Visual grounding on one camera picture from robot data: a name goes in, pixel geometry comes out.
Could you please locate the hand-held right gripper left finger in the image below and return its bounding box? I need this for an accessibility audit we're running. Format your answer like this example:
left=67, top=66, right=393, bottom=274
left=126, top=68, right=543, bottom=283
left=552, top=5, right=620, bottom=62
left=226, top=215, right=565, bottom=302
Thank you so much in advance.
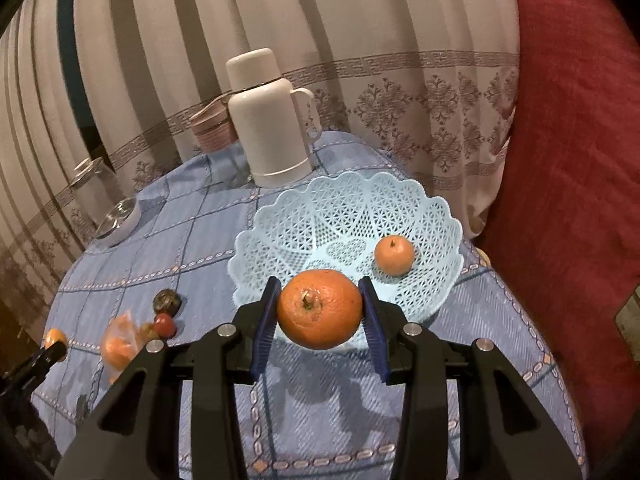
left=52, top=276, right=283, bottom=480

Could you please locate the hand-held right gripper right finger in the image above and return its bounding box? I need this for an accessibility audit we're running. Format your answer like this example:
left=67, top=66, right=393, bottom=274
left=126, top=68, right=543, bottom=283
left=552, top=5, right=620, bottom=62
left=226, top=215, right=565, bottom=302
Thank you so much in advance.
left=357, top=276, right=583, bottom=480

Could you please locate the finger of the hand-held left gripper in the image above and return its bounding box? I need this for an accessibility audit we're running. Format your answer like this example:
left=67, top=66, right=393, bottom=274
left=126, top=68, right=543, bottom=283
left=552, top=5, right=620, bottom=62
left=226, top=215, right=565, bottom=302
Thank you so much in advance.
left=0, top=342, right=68, bottom=397

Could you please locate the medium orange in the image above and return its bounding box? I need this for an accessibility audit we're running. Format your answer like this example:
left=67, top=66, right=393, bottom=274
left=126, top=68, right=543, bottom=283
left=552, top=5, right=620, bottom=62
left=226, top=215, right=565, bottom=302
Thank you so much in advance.
left=42, top=328, right=69, bottom=356

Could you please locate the large orange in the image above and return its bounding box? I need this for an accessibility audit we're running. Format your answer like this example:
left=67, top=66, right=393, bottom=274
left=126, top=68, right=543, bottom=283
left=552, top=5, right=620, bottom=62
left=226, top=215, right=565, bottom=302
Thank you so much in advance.
left=277, top=269, right=364, bottom=350

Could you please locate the small red fruit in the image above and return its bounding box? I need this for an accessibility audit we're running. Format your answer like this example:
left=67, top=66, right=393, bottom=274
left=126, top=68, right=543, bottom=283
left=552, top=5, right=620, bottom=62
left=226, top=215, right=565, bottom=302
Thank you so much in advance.
left=153, top=312, right=179, bottom=339

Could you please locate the brownish round fruit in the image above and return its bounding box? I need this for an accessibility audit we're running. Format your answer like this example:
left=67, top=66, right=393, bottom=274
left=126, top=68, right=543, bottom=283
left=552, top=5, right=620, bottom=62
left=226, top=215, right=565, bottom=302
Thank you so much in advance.
left=152, top=288, right=184, bottom=319

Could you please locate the light blue lattice basket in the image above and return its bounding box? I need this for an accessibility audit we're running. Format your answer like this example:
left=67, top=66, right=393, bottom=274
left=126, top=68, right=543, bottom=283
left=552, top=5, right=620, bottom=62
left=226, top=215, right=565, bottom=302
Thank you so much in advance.
left=227, top=172, right=466, bottom=356

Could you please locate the small mandarin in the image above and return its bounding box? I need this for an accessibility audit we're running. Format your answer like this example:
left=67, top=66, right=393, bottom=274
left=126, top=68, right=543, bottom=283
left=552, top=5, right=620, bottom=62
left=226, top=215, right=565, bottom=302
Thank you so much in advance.
left=374, top=236, right=416, bottom=276

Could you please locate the blue checked tablecloth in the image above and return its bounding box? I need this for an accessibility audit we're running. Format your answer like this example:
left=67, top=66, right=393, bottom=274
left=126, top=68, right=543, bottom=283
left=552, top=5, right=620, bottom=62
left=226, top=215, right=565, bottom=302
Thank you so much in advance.
left=30, top=130, right=589, bottom=480

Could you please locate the glass pitcher with white base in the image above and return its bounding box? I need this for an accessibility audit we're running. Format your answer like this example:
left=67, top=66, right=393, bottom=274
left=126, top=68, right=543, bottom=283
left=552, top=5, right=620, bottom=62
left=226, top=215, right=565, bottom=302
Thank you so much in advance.
left=69, top=156, right=143, bottom=248

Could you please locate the white thermos jug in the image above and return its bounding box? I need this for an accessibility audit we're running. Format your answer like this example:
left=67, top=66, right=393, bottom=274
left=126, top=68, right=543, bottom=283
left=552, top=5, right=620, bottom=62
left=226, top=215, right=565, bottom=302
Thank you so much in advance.
left=225, top=48, right=324, bottom=189

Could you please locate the glass jar with pink lid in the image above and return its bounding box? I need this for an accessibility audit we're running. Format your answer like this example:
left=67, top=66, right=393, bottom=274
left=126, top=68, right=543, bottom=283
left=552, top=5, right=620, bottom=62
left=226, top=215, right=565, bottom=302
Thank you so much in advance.
left=188, top=94, right=237, bottom=154

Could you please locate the red sofa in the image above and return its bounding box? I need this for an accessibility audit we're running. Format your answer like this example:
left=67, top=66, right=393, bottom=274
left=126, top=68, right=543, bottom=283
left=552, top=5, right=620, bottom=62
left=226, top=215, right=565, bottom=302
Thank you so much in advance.
left=472, top=0, right=640, bottom=467

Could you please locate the beige striped patterned curtain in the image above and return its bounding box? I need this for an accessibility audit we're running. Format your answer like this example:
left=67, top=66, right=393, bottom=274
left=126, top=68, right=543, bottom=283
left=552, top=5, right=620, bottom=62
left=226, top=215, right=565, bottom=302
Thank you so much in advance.
left=0, top=0, right=522, bottom=351

